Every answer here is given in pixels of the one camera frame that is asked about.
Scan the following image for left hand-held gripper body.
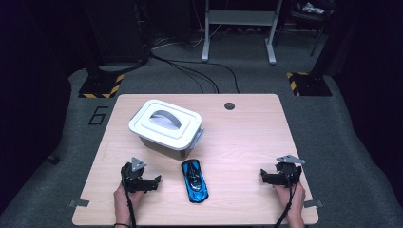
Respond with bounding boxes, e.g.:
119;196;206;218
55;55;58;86
120;157;150;194

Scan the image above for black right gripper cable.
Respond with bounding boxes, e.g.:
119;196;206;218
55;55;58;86
273;172;297;228

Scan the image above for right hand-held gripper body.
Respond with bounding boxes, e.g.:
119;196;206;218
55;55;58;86
275;154;306;189

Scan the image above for dark chair with clutter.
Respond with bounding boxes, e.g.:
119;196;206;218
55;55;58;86
283;0;336;58

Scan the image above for white lidded storage box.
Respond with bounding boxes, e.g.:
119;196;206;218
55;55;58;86
127;99;205;162

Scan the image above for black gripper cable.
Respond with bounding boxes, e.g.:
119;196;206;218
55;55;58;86
273;172;297;228
122;172;137;228

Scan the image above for white metal stand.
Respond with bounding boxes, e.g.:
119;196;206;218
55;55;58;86
201;0;283;66

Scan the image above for black yellow striped stand base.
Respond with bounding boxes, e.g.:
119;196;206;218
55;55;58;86
286;71;334;97
78;73;125;100

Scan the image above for dark cabinet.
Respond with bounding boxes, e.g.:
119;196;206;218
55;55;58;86
81;0;150;66

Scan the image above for black floor cables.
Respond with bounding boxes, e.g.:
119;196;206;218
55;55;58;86
147;37;240;95

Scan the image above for person's left hand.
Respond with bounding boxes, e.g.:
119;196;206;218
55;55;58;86
113;182;145;220

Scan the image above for person's right hand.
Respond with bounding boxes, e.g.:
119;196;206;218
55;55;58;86
273;181;307;220

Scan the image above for blue toy car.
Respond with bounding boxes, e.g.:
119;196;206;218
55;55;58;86
181;159;210;204

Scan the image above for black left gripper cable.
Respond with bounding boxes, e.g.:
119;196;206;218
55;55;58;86
122;172;137;228

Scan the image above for grey tape strip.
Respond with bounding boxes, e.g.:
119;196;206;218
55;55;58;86
68;199;91;209
303;199;324;209

